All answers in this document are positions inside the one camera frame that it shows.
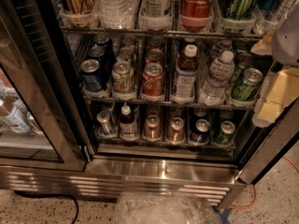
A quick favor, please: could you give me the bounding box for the dark blue front can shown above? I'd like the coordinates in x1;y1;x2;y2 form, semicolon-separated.
80;59;107;92

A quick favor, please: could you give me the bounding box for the silver can bottom shelf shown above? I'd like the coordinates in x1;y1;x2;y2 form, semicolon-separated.
96;110;116;135

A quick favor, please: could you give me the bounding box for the gold tall can top shelf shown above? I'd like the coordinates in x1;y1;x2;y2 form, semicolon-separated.
61;0;96;27

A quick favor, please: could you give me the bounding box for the glass fridge door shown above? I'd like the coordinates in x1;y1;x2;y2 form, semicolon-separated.
0;0;85;171

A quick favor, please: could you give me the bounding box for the copper can bottom shelf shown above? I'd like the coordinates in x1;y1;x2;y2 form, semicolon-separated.
144;115;161;139

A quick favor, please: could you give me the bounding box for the clear plastic bag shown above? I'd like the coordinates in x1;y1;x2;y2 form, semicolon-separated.
113;193;222;224

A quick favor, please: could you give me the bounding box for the clear water bottle shelf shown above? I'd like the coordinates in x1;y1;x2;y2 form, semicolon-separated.
199;50;235;105
98;0;136;29

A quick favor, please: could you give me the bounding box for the green can middle shelf front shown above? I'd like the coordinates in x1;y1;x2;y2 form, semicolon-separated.
231;68;263;102

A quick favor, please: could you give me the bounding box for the red soda can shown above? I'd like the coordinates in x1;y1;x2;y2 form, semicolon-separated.
142;63;164;96
145;49;164;65

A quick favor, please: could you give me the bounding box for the steel fridge base grille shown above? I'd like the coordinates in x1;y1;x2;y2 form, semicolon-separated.
0;157;246;208

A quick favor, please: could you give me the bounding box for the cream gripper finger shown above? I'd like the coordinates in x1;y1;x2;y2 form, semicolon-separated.
252;66;299;128
250;28;275;56

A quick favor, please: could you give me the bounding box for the green tall can top shelf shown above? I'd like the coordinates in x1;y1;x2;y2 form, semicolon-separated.
219;0;258;34

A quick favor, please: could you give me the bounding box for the orange cable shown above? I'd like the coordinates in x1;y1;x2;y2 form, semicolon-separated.
229;156;299;211

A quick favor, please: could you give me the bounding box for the white green soda can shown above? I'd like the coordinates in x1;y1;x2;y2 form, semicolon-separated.
112;61;135;94

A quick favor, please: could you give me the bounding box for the clear water bottle top shelf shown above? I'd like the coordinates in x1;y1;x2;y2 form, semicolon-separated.
98;0;136;29

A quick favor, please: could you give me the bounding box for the striped can top shelf right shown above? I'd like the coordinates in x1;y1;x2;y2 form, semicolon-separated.
258;0;296;22

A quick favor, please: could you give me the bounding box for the white label bottle top shelf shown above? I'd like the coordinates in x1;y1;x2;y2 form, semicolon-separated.
139;0;172;30

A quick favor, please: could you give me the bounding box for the dark blue can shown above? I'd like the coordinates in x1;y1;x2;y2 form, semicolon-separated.
88;46;107;65
80;59;107;92

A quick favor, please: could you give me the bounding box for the iced tea bottle middle shelf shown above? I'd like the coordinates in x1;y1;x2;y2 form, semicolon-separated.
172;45;199;98

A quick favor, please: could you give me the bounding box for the clear water bottle middle shelf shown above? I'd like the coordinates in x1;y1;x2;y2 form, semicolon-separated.
199;50;235;105

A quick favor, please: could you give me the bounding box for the brown drink bottle white cap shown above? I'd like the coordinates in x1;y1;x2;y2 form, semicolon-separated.
120;105;138;141

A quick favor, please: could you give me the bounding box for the bronze can bottom shelf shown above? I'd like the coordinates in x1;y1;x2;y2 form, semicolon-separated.
166;117;184;142

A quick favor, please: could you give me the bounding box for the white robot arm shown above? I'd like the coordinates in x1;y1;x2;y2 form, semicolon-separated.
251;0;299;128

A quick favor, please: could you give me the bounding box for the black power cable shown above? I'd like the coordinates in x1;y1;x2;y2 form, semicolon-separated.
13;190;80;224

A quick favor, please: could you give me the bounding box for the blue pepsi can bottom shelf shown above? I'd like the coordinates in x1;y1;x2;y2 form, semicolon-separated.
190;119;210;145

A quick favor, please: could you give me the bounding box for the red soda can front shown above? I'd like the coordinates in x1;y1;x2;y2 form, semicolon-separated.
142;63;164;96

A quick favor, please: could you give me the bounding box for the green can bottom shelf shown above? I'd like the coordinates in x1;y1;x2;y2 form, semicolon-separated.
213;120;235;145

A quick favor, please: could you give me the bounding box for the red coca-cola bottle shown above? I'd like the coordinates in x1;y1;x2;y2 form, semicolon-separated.
180;0;212;30

